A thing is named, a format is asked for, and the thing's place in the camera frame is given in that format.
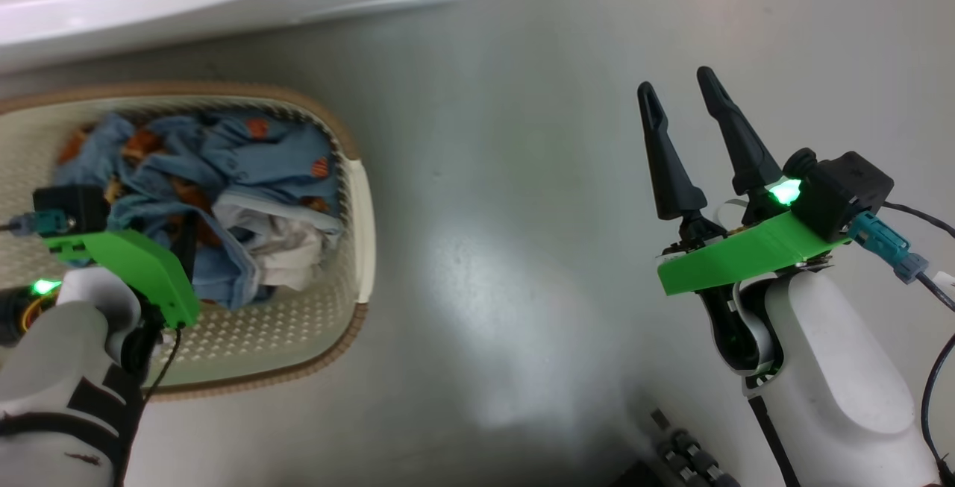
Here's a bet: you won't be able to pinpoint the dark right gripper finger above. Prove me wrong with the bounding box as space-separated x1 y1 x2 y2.
636 81 709 221
696 66 785 197

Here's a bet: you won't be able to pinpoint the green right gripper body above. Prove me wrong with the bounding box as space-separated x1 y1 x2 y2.
655 178 853 298

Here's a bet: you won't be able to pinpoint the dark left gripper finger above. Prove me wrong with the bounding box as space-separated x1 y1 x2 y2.
173 211 200 283

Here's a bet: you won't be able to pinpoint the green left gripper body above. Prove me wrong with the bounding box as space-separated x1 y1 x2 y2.
42 229 201 330

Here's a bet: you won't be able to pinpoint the white garment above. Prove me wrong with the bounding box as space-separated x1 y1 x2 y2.
213 200 345 292

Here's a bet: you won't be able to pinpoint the blue cartoon print garment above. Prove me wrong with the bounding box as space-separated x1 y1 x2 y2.
52 112 345 312

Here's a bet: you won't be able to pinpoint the cream perforated laundry basket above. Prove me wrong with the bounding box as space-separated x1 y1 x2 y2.
0 83 376 402

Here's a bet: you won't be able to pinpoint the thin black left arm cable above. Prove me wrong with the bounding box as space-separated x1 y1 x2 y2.
142 327 184 402

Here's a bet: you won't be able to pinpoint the left cable with teal connector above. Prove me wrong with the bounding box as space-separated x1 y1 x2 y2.
0 211 75 239

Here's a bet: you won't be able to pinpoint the cable with teal connector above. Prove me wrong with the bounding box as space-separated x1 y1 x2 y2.
848 211 955 477
0 211 75 239

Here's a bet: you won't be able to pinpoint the right cable with teal connector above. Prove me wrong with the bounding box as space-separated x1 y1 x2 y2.
848 211 955 477

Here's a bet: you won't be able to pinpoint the thin black right camera cable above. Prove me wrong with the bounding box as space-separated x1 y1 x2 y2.
880 202 955 239

